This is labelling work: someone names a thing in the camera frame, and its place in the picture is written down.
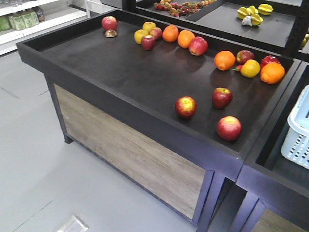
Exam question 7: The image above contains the light blue plastic basket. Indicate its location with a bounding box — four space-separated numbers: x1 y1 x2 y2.
281 86 309 169

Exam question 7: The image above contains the black wood produce display table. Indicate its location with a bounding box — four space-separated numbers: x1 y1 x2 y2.
17 9 300 232

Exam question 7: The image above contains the red yellow apple front left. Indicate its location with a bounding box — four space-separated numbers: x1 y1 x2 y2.
175 96 197 119

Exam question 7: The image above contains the dark red apple left group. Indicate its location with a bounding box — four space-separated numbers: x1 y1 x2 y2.
141 35 155 51

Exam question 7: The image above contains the red apple front right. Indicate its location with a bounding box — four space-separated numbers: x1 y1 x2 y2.
217 116 242 142

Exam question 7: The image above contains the pink red apple back row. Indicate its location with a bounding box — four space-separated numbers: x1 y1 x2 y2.
188 36 208 56

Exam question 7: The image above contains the small pink apple back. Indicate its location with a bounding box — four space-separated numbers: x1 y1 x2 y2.
149 27 163 40

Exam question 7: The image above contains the orange back row left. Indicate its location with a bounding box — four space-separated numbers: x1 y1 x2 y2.
162 25 179 43

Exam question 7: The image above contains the orange middle right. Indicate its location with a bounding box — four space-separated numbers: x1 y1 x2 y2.
214 50 236 71

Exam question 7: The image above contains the yellow apple back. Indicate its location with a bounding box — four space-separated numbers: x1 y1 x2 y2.
142 21 156 33

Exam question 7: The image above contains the small red chili pepper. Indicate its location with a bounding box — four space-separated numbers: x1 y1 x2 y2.
233 65 243 72

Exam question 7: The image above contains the red apple far corner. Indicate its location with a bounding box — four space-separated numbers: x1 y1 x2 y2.
101 16 118 31

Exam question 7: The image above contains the red green apple back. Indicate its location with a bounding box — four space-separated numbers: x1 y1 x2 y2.
236 50 255 65

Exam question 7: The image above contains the cherry tomato vine pile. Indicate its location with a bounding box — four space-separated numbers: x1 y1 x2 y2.
154 0 215 17

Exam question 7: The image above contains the orange far right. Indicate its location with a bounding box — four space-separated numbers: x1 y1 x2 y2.
260 62 285 84

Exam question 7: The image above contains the red bell pepper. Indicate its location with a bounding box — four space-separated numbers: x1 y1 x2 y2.
260 55 281 69

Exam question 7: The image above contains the white garlic bulb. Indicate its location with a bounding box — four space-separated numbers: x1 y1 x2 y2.
241 15 253 27

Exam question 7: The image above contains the metal floor outlet plate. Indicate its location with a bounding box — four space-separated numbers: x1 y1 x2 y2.
56 215 89 232

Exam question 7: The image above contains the yellow starfruit pile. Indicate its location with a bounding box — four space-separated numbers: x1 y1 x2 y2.
237 3 274 27

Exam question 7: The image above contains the black upper display shelf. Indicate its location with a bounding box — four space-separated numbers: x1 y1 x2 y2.
101 0 309 61

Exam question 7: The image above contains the row of green bottles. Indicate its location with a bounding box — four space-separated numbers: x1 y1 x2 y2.
0 6 45 31

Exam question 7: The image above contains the white store shelving unit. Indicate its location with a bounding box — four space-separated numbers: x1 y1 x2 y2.
0 0 91 56

